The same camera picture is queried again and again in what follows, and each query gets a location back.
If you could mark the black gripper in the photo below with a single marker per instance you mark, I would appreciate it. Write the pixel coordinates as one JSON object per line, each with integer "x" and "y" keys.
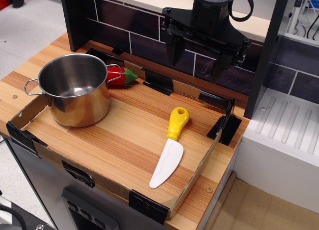
{"x": 208, "y": 25}

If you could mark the metal pot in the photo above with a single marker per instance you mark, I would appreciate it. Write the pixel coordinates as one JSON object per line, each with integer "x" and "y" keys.
{"x": 76, "y": 89}

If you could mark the cardboard fence with black tape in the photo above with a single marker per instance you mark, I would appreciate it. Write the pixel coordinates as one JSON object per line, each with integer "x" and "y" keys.
{"x": 121, "y": 151}

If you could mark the red toy chili pepper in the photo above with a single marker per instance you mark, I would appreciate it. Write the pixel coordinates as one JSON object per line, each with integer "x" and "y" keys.
{"x": 120, "y": 76}

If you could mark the white sink drainboard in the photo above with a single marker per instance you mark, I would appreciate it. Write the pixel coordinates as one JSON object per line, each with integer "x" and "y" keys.
{"x": 279, "y": 151}

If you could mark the oven control panel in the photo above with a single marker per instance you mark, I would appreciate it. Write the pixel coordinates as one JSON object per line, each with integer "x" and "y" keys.
{"x": 86, "y": 216}

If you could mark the dark shelf frame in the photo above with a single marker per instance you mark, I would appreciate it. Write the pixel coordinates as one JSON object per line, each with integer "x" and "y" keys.
{"x": 78, "y": 37}

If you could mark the yellow handled toy knife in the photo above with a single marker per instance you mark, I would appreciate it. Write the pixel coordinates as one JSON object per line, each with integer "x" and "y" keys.
{"x": 173, "y": 150}

